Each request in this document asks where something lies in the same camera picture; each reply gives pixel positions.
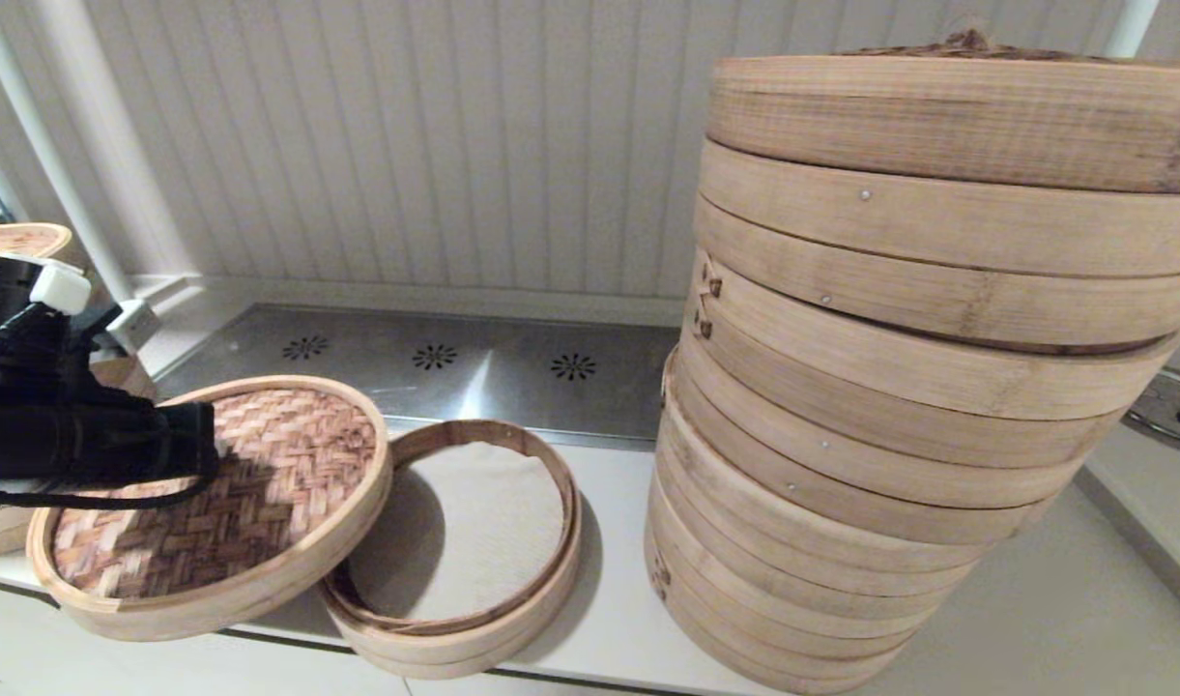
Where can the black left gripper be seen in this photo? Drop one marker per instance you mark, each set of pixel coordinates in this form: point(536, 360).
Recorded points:
point(68, 435)

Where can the small woven bamboo steamer lid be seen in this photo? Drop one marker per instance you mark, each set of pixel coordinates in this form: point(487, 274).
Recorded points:
point(261, 483)

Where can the large woven bamboo steamer lid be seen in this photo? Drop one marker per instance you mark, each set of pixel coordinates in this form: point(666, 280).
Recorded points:
point(10, 240)
point(937, 116)

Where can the beige steamer liner cloth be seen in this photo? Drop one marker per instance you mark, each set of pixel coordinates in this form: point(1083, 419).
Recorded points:
point(474, 522)

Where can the small bamboo steamer basket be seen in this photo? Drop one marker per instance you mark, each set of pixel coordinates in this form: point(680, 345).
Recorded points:
point(474, 648)

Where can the beige cabinet door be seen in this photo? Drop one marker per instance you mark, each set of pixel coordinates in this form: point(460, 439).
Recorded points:
point(0, 648)

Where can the thin white pole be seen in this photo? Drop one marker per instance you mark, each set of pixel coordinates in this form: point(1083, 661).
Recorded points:
point(1134, 24)
point(42, 126)

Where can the thick white column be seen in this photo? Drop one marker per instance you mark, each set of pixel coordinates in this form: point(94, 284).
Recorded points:
point(113, 126)

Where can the perforated stainless steel panel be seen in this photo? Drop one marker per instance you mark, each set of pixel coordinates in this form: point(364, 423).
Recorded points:
point(512, 387)

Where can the round steel basin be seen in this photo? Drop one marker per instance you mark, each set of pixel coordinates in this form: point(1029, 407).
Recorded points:
point(1165, 425)

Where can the black white wrist camera unit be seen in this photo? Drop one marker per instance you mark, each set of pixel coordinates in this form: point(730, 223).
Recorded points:
point(10, 290)

